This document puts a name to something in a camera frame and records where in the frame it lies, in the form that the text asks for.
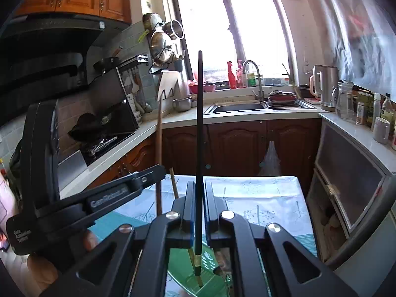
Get gas stove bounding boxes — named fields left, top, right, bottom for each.
left=80, top=131, right=137, bottom=166

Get tree-patterned tablecloth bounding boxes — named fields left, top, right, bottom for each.
left=88, top=175, right=318, bottom=297

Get wooden cutting board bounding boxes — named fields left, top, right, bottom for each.
left=156, top=71, right=183, bottom=101

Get brown wooden base cabinets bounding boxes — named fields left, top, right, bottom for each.
left=90, top=119, right=322, bottom=192

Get hanging kitchen utensils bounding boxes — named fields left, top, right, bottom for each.
left=124, top=68, right=146, bottom=115

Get steel bowl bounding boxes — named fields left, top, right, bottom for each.
left=172, top=97, right=192, bottom=112

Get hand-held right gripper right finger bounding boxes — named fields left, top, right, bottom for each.
left=204, top=181, right=359, bottom=297

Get glass jug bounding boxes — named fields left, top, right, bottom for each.
left=332, top=80, right=355, bottom=121

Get red spray bottle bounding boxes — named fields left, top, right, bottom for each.
left=227, top=61, right=238, bottom=89

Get clear plastic bottle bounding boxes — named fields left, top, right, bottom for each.
left=381, top=93, right=394, bottom=123

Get stack of red dishes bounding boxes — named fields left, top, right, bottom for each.
left=268, top=90, right=299, bottom=106

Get white bottle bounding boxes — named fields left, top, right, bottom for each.
left=371, top=93, right=382, bottom=129

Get black frying pan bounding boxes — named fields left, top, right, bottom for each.
left=93, top=47, right=123, bottom=72

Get white plastic bag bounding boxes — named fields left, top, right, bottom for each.
left=258, top=141, right=282, bottom=177

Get brown wooden chopstick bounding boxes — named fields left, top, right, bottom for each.
left=170, top=167, right=179, bottom=199

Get stainless steel panel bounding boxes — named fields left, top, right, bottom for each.
left=57, top=150, right=89, bottom=192

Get hanging steel lid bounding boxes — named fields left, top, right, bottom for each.
left=142, top=13, right=163, bottom=31

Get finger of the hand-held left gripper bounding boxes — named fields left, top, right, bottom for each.
left=59, top=165, right=167, bottom=232

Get grey mug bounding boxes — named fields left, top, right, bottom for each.
left=373, top=117, right=391, bottom=144

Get steel kitchen sink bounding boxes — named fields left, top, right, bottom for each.
left=203, top=100, right=318, bottom=113

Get hanging steel pot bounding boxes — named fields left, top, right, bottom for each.
left=164, top=19, right=184, bottom=41

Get grey refrigerator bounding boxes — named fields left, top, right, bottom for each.
left=334, top=148, right=396, bottom=297

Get green plastic utensil holder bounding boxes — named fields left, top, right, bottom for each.
left=167, top=247, right=237, bottom=297

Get hanging steel pan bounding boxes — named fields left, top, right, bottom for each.
left=150, top=29, right=174, bottom=67

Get plastic-covered wall poster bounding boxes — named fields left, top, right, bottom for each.
left=328, top=0, right=396, bottom=90

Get steel faucet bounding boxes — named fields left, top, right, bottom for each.
left=242, top=60, right=265, bottom=102

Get black chopstick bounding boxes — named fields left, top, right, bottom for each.
left=193, top=50, right=205, bottom=288

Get black wok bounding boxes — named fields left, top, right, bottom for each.
left=68, top=113, right=112, bottom=141

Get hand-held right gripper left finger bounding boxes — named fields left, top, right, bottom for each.
left=40, top=181, right=198, bottom=297

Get person's left hand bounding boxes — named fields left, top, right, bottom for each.
left=26, top=230, right=100, bottom=297

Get red bowl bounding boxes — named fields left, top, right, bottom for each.
left=188, top=80, right=205, bottom=94

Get glass-door side cabinet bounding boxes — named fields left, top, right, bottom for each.
left=306, top=118, right=396, bottom=270

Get black splash guard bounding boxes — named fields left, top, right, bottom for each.
left=83, top=65, right=140, bottom=137

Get black range hood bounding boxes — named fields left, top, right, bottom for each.
left=0, top=15, right=130, bottom=124

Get kitchen window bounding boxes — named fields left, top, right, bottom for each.
left=169, top=0, right=294, bottom=90

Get steel electric kettle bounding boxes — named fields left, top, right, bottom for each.
left=309, top=65, right=339, bottom=112

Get green box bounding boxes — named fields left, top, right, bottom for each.
left=356, top=92, right=373, bottom=126

